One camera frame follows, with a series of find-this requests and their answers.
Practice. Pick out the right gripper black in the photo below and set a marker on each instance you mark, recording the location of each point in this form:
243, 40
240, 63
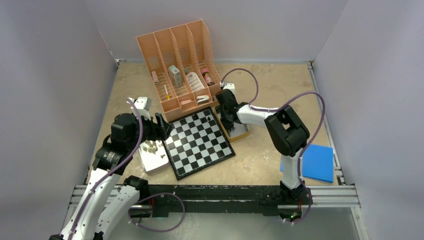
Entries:
222, 113

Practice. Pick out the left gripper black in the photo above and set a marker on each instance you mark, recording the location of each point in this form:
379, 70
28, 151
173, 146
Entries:
160, 130

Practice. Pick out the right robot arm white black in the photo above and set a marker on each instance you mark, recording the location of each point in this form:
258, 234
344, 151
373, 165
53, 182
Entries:
288, 133

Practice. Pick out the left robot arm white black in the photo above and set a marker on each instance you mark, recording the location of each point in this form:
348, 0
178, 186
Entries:
93, 218

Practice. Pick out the pile of white chess pieces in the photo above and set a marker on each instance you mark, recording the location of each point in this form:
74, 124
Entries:
153, 148

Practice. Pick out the black white chess board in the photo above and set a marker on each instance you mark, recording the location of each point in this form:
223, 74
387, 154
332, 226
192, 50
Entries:
194, 145

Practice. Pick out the white stapler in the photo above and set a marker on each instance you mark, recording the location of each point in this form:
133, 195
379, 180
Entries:
202, 99

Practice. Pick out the yellow white pen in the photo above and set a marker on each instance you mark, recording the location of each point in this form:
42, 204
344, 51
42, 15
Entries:
166, 92

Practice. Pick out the silver metal tin tray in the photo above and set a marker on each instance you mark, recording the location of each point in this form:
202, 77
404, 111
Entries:
153, 164

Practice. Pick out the pink bottle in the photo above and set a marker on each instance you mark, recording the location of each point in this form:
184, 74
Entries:
207, 76

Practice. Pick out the white paper pack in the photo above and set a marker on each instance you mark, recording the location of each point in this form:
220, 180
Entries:
194, 82

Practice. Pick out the white green carton box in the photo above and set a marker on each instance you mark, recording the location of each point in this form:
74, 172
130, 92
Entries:
175, 74

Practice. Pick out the peach plastic desk organizer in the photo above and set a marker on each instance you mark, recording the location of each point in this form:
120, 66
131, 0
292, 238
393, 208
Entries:
188, 47

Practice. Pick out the blue foam pad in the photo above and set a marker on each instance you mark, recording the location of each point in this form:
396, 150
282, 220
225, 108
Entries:
317, 163

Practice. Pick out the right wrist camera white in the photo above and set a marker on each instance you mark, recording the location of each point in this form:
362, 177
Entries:
228, 86

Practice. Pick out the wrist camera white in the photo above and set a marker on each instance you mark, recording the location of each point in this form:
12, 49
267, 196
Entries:
142, 106
228, 86

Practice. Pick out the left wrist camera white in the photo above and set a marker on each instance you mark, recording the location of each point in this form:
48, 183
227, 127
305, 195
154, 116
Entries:
142, 106

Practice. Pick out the black metal base rail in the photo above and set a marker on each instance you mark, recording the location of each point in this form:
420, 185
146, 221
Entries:
266, 200

